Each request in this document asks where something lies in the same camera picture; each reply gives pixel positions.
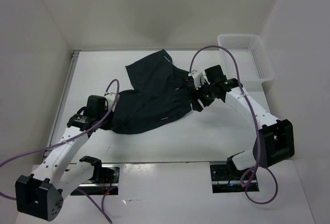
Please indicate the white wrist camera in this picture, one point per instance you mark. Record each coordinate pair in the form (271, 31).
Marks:
(198, 78)
(111, 100)

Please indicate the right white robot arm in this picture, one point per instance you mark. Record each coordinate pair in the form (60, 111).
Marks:
(274, 142)

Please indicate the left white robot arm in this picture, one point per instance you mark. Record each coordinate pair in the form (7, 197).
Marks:
(42, 193)

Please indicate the dark navy shorts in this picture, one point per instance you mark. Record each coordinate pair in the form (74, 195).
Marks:
(158, 96)

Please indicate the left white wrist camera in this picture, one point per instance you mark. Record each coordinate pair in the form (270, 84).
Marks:
(111, 100)

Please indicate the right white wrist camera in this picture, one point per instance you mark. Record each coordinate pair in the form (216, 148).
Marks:
(198, 78)

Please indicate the white plastic mesh basket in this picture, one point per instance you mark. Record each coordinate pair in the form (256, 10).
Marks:
(251, 55)

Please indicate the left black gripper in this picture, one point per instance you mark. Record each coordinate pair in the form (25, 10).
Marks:
(106, 126)

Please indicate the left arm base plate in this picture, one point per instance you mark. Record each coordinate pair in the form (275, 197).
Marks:
(109, 180)

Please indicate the aluminium table edge rail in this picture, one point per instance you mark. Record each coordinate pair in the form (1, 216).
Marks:
(57, 119)

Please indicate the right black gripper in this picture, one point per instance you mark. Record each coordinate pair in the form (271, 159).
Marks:
(196, 96)

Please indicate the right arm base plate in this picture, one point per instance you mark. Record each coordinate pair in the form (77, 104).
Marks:
(222, 181)

